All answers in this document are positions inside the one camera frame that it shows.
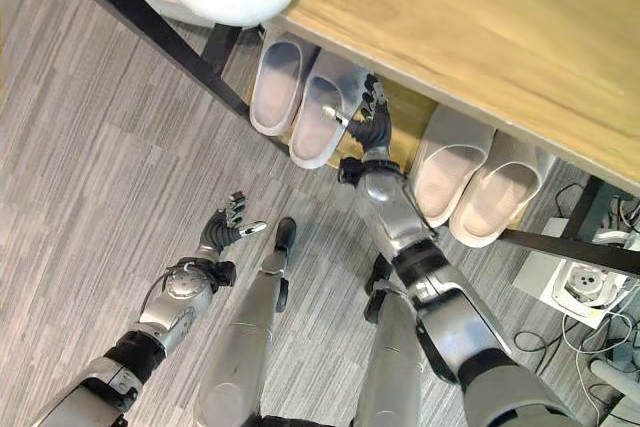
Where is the grey flat sheet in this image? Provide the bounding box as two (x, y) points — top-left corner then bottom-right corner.
(512, 216), (571, 298)

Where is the beige slipper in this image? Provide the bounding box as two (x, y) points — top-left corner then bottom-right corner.
(407, 104), (499, 229)
(448, 134), (557, 249)

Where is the robot right foot dark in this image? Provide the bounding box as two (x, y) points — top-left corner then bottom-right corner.
(363, 252), (394, 298)

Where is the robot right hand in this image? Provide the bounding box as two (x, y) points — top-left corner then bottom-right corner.
(322, 73), (394, 154)

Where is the wooden shoe rack black frame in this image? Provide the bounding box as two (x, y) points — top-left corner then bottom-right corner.
(29, 0), (640, 279)

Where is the robot right leg silver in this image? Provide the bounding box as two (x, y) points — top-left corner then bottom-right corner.
(352, 286), (427, 427)

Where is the grey slipper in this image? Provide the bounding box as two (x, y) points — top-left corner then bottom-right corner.
(248, 31), (321, 137)
(288, 49), (372, 171)

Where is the white equipment with cables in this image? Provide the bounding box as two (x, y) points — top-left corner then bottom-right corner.
(592, 195), (640, 253)

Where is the white round device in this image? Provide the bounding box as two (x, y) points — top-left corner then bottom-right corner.
(542, 256), (640, 331)

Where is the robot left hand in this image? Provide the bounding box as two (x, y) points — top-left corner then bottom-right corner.
(197, 190), (269, 262)

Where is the black cable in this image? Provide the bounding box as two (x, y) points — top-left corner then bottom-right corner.
(513, 329), (569, 376)

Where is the robot left leg silver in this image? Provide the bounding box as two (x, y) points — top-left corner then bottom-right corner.
(193, 246), (292, 427)

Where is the robot leg silver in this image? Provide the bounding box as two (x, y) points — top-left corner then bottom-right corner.
(352, 286), (427, 427)
(193, 246), (292, 427)

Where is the white cable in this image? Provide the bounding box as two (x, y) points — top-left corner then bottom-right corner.
(560, 310), (637, 427)

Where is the grey chair base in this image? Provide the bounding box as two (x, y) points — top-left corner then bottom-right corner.
(588, 344), (640, 427)

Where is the robot left foot dark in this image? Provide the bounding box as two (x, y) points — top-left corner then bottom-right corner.
(273, 216), (298, 253)

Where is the robot foot dark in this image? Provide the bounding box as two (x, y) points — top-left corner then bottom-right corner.
(363, 252), (394, 298)
(273, 216), (298, 253)

